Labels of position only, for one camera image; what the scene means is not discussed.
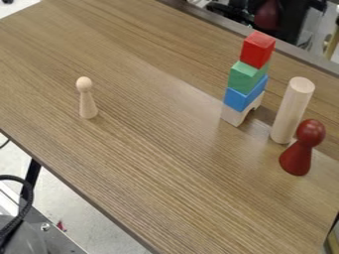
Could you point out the white wooden cylinder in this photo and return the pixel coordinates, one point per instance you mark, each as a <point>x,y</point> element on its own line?
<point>292,110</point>

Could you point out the red wooden cube block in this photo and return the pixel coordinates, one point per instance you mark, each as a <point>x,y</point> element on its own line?
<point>257,49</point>

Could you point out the green wooden block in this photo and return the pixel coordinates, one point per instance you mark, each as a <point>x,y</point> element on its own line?
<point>245,77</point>

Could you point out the white wooden arch block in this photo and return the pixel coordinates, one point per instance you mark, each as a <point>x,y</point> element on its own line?
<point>236,115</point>

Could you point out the red wooden pawn toy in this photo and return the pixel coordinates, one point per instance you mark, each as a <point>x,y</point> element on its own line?
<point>302,152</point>

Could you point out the blue wooden block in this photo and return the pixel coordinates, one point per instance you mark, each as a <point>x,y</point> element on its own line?
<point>242,96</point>

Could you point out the beige wooden pawn toy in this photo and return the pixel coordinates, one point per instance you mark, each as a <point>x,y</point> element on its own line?
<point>86,102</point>

